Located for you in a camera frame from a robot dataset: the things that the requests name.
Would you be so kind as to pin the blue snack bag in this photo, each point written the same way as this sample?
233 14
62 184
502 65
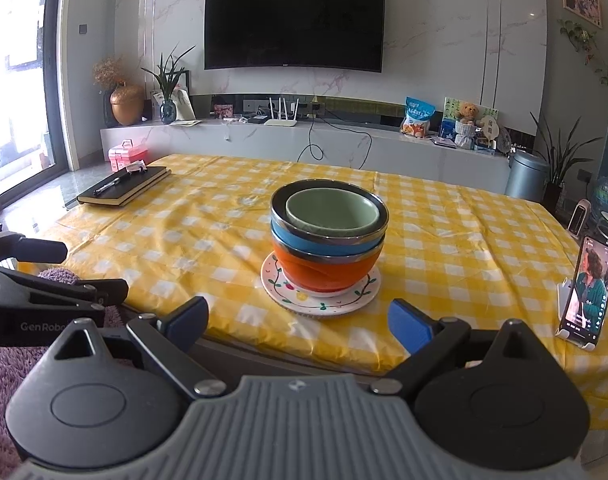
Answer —
418 117

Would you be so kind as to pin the grey laptop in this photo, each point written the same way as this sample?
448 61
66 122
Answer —
443 142

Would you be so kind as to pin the yellow checked tablecloth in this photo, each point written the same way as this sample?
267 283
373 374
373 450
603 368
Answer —
459 240

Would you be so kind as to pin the glass sliding door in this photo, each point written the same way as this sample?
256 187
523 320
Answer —
14 85

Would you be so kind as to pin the teddy bear in basket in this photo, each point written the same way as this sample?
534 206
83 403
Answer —
467 110

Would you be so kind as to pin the copper vase with dried flowers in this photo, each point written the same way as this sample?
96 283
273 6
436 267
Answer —
126 107

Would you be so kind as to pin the smartphone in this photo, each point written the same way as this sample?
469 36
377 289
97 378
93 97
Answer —
589 285

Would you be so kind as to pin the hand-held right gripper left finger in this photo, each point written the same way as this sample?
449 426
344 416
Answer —
186 322

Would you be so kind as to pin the orange steel bowl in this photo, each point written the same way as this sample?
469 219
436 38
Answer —
324 272

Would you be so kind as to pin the black wall television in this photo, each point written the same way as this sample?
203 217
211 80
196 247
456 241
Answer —
294 20

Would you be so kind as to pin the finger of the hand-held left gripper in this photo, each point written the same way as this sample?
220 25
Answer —
29 249
109 292

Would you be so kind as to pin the hanging vine plant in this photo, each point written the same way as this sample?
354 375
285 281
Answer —
581 35

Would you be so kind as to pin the pink photo card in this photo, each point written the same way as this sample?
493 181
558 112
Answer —
223 111

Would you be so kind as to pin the green picture board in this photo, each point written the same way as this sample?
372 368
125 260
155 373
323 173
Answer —
450 107

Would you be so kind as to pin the green ceramic bowl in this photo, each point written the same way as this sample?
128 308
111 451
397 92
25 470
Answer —
329 210

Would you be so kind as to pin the pink storage box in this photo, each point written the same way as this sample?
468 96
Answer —
124 155

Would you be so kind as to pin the blue water jug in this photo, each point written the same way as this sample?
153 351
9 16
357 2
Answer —
606 192

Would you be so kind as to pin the grey trash bin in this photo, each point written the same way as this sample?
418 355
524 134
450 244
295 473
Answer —
525 177

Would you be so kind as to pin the white papers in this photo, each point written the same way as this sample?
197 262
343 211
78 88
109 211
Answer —
186 122

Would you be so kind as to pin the blue steel bowl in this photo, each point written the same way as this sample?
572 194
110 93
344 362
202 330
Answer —
294 235

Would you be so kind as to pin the black pen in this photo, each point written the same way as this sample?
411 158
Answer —
111 185

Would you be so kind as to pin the framed wall picture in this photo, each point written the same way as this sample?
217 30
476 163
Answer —
581 0

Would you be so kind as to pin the pink small heater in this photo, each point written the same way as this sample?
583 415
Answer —
580 220

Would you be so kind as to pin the round paper fan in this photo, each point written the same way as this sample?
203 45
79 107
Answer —
489 127

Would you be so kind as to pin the green plant in blue vase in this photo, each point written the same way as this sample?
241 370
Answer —
168 112

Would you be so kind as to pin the fruit print white plate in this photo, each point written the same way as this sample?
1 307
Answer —
304 301

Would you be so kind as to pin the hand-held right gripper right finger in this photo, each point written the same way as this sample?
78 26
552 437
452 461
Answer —
409 327

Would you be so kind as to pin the potted plant in black pot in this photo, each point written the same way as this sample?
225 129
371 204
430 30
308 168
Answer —
551 197

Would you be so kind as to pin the small black box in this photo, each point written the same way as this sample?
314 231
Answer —
257 119

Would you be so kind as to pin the white router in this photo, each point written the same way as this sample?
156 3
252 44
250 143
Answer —
280 122

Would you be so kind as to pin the black notebook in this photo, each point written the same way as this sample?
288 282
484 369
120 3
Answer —
134 185

